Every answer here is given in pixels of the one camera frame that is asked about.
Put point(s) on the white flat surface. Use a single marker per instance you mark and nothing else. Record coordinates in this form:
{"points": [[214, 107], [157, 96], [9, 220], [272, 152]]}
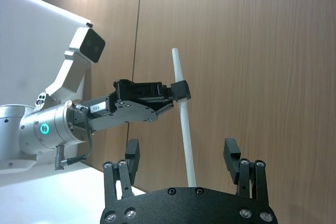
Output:
{"points": [[52, 197]]}

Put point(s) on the white upright panel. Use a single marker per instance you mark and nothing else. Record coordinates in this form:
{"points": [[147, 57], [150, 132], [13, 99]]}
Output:
{"points": [[29, 43]]}

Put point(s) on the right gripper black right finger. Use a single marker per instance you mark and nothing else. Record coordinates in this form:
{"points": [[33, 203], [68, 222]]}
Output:
{"points": [[232, 161]]}

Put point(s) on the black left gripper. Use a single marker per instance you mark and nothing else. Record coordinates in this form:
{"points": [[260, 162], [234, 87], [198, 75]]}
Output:
{"points": [[123, 113]]}

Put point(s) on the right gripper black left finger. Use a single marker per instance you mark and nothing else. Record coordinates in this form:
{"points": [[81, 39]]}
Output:
{"points": [[131, 161]]}

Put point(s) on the white plastic rod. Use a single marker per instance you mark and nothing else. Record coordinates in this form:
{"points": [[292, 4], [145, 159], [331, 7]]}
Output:
{"points": [[186, 134]]}

